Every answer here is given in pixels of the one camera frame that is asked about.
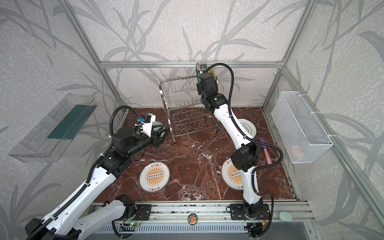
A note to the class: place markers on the steel two-tier dish rack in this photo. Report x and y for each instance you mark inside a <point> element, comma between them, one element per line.
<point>184,110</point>

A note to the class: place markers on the aluminium cage frame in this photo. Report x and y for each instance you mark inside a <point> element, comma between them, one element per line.
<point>355,173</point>

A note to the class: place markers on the purple pink spatula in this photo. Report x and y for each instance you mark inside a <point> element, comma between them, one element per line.
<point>267,155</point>

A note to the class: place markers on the left orange sunburst plate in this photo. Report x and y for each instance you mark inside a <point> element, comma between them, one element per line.
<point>154,177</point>

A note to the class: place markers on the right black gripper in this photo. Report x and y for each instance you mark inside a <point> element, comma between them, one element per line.
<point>202,73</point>

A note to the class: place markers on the yellow woven pattern plate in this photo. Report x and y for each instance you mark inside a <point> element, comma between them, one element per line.
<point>213,73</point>

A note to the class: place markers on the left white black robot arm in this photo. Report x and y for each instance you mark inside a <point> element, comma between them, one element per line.
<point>66,222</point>

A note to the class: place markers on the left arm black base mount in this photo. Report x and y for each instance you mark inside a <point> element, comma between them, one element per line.
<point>142,213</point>

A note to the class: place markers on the clear plastic wall tray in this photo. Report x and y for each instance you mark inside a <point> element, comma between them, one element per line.
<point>50,138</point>

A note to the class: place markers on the round orange sticker badge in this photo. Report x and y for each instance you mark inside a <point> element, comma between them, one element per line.
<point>192,219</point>

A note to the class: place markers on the white plate dark green rim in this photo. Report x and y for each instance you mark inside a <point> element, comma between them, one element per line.
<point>198,70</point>

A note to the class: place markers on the orange sunburst plate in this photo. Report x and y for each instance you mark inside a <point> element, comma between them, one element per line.
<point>231,175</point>
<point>154,177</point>

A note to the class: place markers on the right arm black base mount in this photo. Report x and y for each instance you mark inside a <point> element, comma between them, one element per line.
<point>258,211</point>

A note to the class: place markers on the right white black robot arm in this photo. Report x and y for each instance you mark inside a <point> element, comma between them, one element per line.
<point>248,149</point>

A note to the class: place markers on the white wire mesh basket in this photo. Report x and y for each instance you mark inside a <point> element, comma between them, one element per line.
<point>303,136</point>

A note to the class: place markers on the white plate thin teal rim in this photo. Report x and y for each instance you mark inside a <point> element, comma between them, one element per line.
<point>249,127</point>

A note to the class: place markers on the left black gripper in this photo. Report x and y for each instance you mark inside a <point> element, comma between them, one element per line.
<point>156,138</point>

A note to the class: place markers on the pale green flower plate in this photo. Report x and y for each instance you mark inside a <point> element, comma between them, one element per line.
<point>158,129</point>

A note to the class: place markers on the right orange sunburst plate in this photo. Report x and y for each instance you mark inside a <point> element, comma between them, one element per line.
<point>231,175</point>

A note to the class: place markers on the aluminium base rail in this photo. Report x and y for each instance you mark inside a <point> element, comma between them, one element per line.
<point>172,217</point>

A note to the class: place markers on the pale green round puck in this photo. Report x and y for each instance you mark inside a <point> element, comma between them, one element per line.
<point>285,217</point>

